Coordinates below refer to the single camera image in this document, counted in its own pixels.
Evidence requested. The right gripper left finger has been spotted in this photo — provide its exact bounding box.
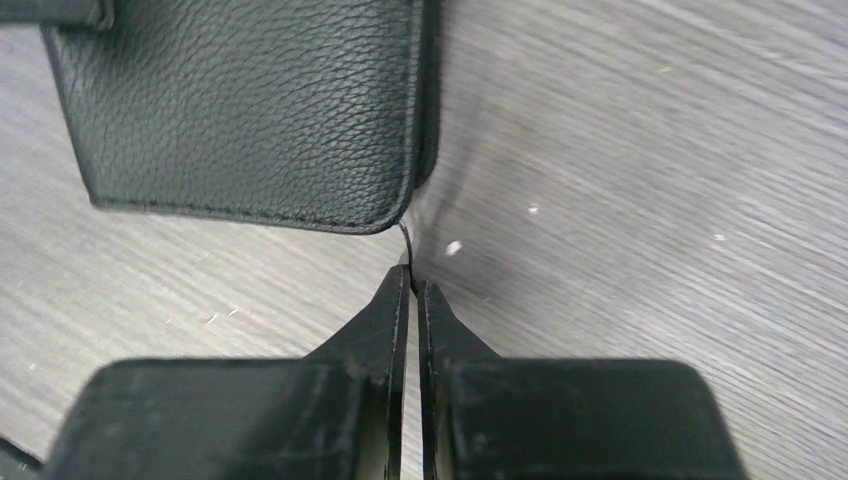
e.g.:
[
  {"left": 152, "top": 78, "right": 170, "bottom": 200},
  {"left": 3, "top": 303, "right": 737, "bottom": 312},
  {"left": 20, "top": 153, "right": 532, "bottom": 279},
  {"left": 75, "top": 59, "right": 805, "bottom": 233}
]
[{"left": 41, "top": 265, "right": 410, "bottom": 479}]

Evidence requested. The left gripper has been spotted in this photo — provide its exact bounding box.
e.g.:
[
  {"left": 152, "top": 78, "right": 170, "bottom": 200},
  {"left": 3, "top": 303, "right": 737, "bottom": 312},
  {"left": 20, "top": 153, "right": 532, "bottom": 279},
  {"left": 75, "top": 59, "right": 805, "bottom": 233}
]
[{"left": 1, "top": 0, "right": 114, "bottom": 30}]

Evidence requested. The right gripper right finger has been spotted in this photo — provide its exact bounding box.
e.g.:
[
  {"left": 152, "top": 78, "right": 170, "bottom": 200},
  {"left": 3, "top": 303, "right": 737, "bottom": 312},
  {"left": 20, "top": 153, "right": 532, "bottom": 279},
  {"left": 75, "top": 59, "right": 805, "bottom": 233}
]
[{"left": 418, "top": 282, "right": 747, "bottom": 479}]

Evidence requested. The black zip tool case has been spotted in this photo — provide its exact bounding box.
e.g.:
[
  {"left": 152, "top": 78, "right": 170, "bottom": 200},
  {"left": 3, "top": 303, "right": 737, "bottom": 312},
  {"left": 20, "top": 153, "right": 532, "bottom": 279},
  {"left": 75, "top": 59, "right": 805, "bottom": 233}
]
[{"left": 42, "top": 1, "right": 441, "bottom": 235}]

